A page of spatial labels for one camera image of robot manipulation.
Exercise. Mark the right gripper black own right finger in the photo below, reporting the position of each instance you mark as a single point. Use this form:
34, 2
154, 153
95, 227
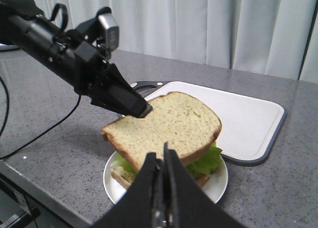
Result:
188, 205

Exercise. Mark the white round plate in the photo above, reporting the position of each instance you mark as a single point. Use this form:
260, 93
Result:
214, 188

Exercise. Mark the green lettuce leaf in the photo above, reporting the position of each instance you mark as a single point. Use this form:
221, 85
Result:
209, 162

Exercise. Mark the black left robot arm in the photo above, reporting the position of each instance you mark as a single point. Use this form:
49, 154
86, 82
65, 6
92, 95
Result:
61, 90

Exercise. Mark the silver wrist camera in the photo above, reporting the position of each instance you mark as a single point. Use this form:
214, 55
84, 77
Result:
108, 29

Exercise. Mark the bread slice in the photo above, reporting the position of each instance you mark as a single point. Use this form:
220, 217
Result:
177, 119
125, 178

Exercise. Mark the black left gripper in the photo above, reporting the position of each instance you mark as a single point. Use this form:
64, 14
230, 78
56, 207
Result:
89, 72

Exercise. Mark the grey-white curtain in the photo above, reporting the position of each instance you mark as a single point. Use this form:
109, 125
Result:
270, 37

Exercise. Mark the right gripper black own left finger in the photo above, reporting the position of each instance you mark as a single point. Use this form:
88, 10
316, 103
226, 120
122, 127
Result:
142, 206

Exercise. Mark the white cutting board grey rim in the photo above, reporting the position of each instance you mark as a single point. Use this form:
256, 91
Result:
249, 125

